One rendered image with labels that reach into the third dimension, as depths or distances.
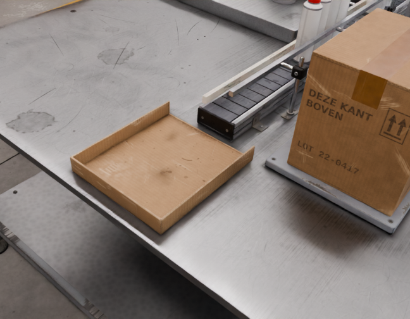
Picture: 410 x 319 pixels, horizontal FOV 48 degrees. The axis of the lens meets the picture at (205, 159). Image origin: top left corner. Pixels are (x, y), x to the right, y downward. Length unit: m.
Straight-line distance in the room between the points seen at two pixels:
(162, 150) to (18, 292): 1.01
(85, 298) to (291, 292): 0.86
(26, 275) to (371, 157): 1.39
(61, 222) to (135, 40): 0.70
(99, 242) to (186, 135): 0.70
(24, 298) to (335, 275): 1.26
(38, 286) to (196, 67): 1.01
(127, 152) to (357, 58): 0.52
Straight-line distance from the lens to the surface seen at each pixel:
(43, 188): 1.90
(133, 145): 1.07
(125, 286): 1.56
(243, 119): 1.10
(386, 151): 0.90
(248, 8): 1.68
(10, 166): 2.38
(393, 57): 0.93
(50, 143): 1.10
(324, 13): 1.37
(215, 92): 1.11
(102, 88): 1.28
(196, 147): 1.06
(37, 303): 1.84
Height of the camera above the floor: 1.50
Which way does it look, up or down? 40 degrees down
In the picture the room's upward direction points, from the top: 5 degrees clockwise
